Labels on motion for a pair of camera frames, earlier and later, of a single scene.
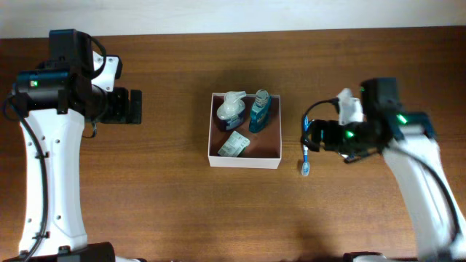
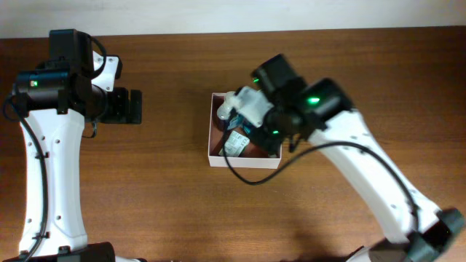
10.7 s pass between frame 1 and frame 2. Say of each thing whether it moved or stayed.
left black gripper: stayed
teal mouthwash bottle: moved
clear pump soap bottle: stayed
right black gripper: moved
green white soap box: stayed
